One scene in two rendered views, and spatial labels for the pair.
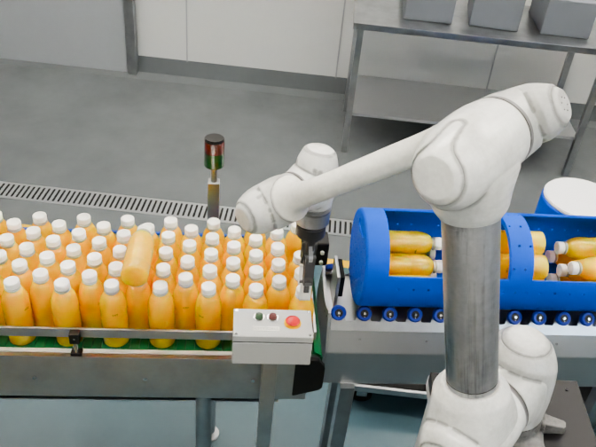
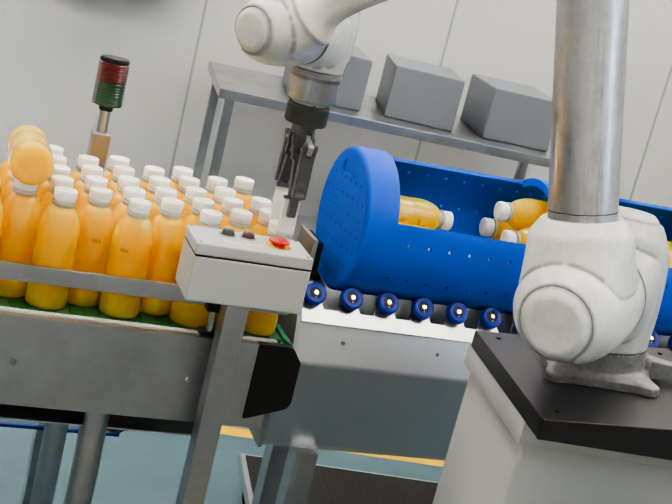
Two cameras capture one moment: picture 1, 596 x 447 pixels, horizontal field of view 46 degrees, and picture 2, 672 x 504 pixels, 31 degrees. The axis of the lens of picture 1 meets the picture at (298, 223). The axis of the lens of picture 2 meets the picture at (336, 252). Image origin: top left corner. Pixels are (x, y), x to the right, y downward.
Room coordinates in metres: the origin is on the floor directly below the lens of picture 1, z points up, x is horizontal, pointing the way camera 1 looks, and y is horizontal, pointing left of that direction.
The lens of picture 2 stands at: (-0.65, 0.38, 1.64)
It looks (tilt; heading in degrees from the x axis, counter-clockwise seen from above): 15 degrees down; 346
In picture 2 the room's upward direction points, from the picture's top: 14 degrees clockwise
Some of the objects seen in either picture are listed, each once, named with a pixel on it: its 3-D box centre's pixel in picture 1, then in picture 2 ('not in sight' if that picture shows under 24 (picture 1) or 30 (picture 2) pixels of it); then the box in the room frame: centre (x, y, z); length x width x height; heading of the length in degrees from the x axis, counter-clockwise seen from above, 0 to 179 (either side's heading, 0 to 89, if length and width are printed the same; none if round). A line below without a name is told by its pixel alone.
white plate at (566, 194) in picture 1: (583, 199); not in sight; (2.13, -1.01, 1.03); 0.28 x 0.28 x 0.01
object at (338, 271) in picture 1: (337, 282); (305, 262); (1.58, -0.14, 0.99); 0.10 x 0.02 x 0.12; 6
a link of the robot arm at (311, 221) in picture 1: (312, 212); (313, 86); (1.41, -0.03, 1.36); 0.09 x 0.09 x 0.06
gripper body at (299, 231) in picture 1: (309, 236); (303, 127); (1.41, -0.03, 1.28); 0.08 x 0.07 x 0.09; 6
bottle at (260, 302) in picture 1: (254, 317); (199, 271); (1.39, 0.09, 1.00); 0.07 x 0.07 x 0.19
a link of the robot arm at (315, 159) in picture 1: (312, 176); (323, 24); (1.40, -0.02, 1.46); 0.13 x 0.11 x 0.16; 140
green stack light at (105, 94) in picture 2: (214, 158); (108, 92); (1.90, 0.29, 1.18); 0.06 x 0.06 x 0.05
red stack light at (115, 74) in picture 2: (214, 145); (112, 71); (1.90, 0.29, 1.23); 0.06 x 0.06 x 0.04
